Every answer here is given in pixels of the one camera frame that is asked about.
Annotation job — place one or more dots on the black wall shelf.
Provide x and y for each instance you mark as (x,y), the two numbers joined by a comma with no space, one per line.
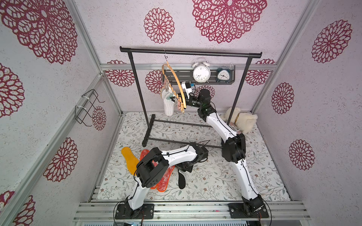
(184,74)

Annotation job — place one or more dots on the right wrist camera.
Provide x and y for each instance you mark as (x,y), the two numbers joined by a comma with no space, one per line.
(188,88)

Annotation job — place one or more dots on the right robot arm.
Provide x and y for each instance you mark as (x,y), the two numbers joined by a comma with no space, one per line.
(233,148)

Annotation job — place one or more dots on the white alarm clock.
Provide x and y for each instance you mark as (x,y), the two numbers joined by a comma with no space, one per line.
(201,71)

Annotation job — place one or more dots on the black wire wall hook rack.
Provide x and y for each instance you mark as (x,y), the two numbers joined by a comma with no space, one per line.
(82,111)

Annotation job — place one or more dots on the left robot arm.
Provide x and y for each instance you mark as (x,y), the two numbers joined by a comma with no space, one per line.
(151,169)

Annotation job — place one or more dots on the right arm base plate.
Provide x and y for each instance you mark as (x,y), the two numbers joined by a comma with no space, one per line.
(242,210)

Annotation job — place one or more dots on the cream plush toy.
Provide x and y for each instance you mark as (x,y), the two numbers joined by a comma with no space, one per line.
(242,121)

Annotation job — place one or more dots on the dark green alarm clock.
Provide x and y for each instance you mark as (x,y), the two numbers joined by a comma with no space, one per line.
(223,75)

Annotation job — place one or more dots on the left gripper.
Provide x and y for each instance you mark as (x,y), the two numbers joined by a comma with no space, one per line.
(179,167)

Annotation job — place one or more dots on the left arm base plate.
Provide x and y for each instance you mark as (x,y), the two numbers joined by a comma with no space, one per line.
(124,211)

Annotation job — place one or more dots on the aluminium front rail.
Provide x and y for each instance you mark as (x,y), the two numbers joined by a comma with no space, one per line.
(192,211)

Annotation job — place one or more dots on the white grey insole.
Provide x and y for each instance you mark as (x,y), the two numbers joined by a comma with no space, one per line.
(168,100)

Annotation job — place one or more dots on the black clothes rack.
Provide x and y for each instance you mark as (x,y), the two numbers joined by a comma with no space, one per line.
(182,105)

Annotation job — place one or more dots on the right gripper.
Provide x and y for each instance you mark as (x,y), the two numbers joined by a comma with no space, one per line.
(180,99)

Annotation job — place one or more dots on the orange trimmed white insole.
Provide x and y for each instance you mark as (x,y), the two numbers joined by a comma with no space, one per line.
(163,183)

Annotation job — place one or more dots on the striped small box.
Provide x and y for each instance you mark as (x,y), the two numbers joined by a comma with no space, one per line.
(235,128)

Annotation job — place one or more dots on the yellow shoe insole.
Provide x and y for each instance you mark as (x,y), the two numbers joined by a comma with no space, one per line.
(131,160)

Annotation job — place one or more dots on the black shoe insole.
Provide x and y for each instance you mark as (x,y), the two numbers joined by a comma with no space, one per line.
(181,180)

